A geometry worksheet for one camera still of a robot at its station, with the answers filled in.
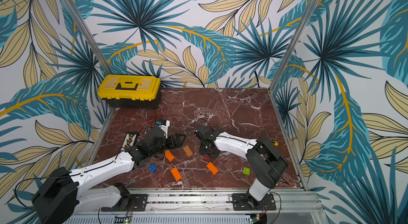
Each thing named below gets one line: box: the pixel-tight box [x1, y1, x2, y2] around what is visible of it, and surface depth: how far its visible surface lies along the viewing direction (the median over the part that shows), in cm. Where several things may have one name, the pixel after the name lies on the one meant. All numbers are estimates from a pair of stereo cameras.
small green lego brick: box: [242, 166, 251, 176], surface depth 83 cm
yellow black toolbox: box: [97, 74, 161, 109], surface depth 99 cm
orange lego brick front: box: [170, 166, 183, 182], surface depth 83 cm
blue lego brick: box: [148, 163, 158, 173], surface depth 84 cm
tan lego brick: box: [182, 144, 194, 158], surface depth 91 cm
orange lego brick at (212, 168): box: [206, 161, 219, 176], surface depth 85 cm
